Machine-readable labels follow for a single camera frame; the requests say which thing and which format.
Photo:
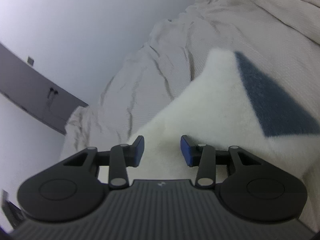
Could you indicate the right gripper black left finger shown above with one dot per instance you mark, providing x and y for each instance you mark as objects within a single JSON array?
[{"x": 121, "y": 157}]

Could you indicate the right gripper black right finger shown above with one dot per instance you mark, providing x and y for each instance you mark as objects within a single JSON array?
[{"x": 202, "y": 156}]

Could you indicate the white navy fleece sweater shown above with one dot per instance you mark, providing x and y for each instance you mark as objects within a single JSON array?
[{"x": 230, "y": 103}]

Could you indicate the grey bedroom door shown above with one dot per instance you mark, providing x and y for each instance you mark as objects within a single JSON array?
[{"x": 28, "y": 89}]

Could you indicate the beige bed duvet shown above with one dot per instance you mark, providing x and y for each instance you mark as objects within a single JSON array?
[{"x": 279, "y": 37}]

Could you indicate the black door handle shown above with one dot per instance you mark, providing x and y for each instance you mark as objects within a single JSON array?
[{"x": 50, "y": 96}]

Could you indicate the grey wall switch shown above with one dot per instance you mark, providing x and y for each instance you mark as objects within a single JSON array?
[{"x": 30, "y": 61}]

